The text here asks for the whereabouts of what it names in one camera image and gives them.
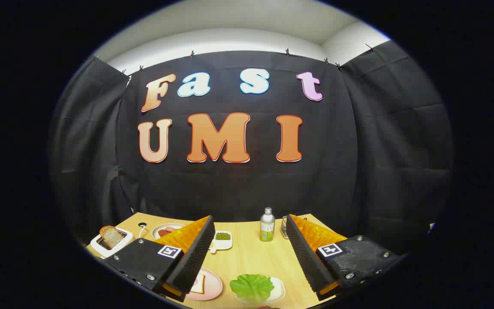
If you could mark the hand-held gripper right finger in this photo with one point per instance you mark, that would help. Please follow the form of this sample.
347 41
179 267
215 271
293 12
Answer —
307 257

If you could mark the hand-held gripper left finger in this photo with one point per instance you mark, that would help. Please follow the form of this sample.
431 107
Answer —
195 257

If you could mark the green lettuce leaf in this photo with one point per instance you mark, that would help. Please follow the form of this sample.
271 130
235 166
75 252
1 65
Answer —
251 287

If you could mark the toasted bread slice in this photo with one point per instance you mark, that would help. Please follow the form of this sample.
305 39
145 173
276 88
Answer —
112 237

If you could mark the white bread slice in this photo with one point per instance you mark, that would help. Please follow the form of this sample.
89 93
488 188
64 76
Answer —
200 285

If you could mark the pink plate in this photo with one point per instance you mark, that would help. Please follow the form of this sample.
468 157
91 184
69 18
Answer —
212 285

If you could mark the white divided dish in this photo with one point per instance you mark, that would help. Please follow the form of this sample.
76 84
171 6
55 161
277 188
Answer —
226 244

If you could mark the pile of green beans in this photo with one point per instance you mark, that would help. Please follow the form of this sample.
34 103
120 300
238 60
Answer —
222 235

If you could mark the pink sausage slice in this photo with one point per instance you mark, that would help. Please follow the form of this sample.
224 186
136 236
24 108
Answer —
170 228

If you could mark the brown meat slice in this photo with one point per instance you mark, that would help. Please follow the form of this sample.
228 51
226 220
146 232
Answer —
163 233

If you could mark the white square plate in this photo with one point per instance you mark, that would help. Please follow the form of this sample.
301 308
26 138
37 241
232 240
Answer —
279 289

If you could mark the white round plate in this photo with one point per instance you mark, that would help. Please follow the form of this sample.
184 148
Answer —
157 230

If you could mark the green bottle with silver cap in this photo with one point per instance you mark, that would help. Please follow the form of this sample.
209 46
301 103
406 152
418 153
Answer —
267 227

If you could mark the black backdrop cloth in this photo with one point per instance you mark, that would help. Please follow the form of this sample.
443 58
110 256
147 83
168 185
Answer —
238 189

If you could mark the white toaster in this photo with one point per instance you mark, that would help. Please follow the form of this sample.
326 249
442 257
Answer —
97 247

